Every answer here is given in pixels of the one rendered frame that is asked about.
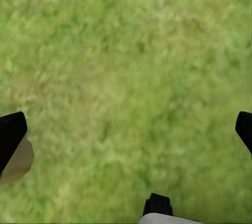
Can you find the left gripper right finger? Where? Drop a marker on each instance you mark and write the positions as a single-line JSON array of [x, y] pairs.
[[244, 128]]

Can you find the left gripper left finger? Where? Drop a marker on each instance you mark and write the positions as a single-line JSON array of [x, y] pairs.
[[13, 128]]

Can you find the tree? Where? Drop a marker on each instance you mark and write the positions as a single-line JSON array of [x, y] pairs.
[[19, 164]]

